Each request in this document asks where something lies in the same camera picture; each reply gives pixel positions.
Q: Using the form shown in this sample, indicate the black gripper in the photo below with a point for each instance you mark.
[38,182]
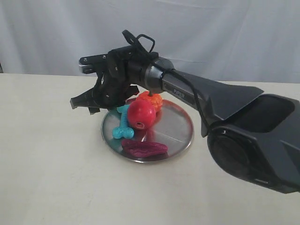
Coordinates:
[113,85]

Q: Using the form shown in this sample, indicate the teal toy bone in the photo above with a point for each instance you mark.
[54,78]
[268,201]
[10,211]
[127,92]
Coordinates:
[123,130]

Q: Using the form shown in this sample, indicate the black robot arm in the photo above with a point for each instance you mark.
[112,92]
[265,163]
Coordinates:
[251,135]

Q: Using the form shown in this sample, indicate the red apple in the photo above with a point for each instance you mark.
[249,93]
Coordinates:
[141,114]

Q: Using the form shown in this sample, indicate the purple sweet potato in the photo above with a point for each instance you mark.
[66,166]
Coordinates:
[140,149]

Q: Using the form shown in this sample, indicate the small orange pumpkin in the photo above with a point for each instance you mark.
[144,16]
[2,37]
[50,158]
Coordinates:
[155,99]

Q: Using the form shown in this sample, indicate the round stainless steel plate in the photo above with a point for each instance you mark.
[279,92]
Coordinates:
[173,127]

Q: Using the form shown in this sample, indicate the white backdrop cloth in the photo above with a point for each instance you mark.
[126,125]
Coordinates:
[227,40]

